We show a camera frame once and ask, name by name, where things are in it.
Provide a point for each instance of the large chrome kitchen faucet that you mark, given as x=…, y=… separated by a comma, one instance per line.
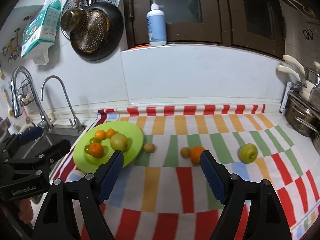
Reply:
x=45, y=122

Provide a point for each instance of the person's left hand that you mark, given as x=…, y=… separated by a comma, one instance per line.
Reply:
x=26, y=212

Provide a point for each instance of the small orange tangerine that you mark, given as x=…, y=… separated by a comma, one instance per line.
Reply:
x=100, y=134
x=110, y=133

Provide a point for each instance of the large yellow-green pear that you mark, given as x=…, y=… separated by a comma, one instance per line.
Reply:
x=119, y=142

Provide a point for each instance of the green apple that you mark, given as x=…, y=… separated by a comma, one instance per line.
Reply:
x=248, y=153

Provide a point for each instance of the stainless steel sink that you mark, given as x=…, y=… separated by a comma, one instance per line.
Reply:
x=35, y=147

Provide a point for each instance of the teal paper towel pack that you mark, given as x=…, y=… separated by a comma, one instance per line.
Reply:
x=40, y=33

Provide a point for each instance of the large orange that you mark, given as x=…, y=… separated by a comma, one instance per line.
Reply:
x=96, y=150
x=195, y=154

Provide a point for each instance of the black scissors on wall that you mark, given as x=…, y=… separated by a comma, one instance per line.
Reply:
x=308, y=34

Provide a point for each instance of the wire sponge basket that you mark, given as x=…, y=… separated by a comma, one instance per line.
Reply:
x=25, y=95

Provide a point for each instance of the small green tangerine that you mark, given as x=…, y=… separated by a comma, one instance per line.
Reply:
x=94, y=140

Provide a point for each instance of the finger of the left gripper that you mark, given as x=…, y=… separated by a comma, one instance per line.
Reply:
x=12, y=144
x=47, y=157

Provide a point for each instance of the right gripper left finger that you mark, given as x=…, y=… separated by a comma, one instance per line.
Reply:
x=56, y=218

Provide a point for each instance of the dark brown window frame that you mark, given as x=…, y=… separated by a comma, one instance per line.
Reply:
x=255, y=25

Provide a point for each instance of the small brass saucepan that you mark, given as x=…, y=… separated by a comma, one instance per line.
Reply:
x=73, y=19

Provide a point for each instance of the brown kiwi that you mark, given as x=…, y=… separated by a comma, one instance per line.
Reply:
x=185, y=152
x=149, y=147

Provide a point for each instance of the green tangerine with stem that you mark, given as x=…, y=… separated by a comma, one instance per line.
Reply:
x=87, y=149

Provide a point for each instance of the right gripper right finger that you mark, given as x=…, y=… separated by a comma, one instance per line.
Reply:
x=266, y=217

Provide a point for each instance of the black frying pan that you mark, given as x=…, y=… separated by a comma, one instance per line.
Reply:
x=100, y=33

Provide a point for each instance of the striped colourful table cloth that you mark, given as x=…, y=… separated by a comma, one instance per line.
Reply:
x=161, y=195

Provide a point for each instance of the green plate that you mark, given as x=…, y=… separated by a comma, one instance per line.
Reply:
x=89, y=164

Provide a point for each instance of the blue white soap dispenser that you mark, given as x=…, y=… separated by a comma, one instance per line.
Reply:
x=156, y=25

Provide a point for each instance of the steel pot on rack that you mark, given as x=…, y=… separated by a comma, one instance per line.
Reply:
x=302, y=116

